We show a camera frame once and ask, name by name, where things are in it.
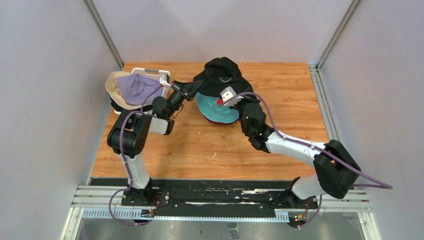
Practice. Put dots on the maroon bucket hat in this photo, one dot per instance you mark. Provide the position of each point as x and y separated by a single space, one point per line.
220 122

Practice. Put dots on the cream straw-coloured bucket hat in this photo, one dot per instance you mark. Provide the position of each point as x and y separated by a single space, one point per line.
114 93

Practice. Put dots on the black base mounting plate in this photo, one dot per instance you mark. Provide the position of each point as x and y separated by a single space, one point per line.
216 198

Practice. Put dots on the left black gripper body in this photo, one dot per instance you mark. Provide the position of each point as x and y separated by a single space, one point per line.
176 99

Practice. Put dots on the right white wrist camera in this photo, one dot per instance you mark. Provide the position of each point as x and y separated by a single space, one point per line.
228 97

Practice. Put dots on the white slotted cable duct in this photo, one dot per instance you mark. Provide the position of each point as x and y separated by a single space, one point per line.
146 215

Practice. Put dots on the lavender bucket hat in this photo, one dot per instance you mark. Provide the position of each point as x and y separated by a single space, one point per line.
138 90

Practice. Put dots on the beige bucket hat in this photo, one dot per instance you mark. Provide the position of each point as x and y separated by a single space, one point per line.
220 73

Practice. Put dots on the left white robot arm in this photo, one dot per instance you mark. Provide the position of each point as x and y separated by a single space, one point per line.
129 134

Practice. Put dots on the white perforated plastic basket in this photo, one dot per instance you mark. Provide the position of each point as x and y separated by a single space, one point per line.
149 73

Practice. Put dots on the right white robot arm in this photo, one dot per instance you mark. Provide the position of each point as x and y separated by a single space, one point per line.
335 169

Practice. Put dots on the teal bucket hat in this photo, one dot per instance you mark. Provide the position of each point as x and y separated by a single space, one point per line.
208 107

